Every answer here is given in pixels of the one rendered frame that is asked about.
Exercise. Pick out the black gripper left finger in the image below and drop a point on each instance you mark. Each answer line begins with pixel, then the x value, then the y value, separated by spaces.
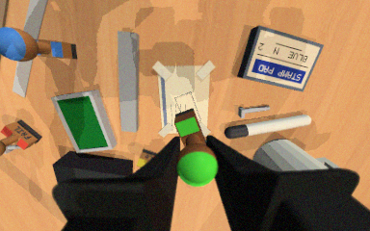
pixel 148 194

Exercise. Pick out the yellow hand stamp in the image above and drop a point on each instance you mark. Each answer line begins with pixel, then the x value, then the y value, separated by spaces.
pixel 146 156

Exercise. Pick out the white cylinder with black end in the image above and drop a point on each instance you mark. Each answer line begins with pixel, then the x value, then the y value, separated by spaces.
pixel 263 127

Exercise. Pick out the red-handled rubber stamp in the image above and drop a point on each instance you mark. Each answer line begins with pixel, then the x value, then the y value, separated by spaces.
pixel 20 133

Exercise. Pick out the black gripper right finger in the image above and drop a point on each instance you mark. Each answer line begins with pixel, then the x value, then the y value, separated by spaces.
pixel 251 193

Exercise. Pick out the black rectangular block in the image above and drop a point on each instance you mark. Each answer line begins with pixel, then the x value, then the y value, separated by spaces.
pixel 84 166

